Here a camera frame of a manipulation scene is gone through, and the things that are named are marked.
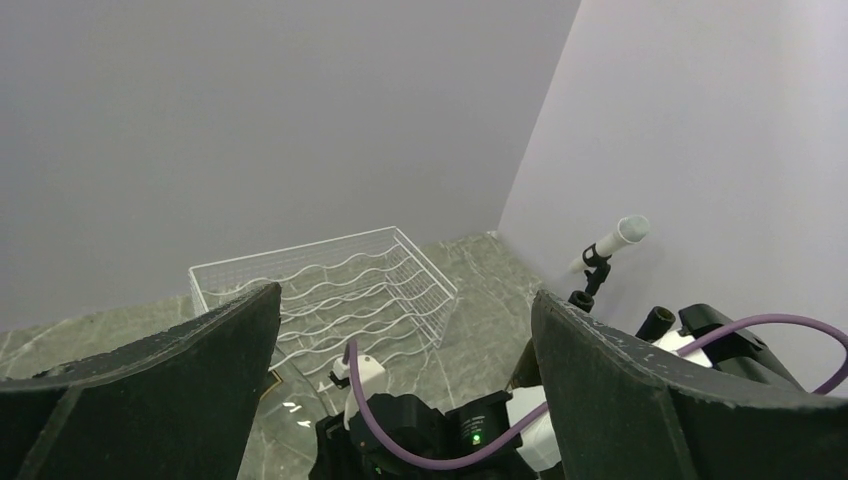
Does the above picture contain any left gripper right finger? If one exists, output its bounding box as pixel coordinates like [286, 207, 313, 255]
[531, 290, 847, 479]

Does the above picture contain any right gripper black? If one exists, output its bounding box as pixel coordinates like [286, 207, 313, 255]
[308, 393, 458, 480]

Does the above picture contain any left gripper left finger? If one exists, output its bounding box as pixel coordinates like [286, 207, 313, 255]
[1, 283, 281, 479]

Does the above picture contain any clear glass bottle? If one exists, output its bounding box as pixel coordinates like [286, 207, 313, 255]
[257, 365, 327, 433]

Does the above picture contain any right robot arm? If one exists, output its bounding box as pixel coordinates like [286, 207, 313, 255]
[308, 330, 800, 479]

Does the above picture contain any dark wine bottle rear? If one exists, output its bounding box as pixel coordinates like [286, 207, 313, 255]
[506, 339, 542, 391]

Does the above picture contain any dark wine bottle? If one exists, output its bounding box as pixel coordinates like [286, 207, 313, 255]
[506, 339, 542, 391]
[635, 306, 676, 343]

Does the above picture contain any dark wine bottle right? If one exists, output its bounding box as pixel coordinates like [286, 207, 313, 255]
[635, 306, 676, 343]

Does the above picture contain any microphone on black stand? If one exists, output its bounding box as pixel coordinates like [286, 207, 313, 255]
[568, 215, 650, 313]

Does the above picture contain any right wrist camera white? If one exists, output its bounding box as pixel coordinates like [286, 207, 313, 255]
[331, 354, 389, 431]

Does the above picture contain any white wire wine rack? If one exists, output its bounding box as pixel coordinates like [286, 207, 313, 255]
[188, 226, 458, 389]

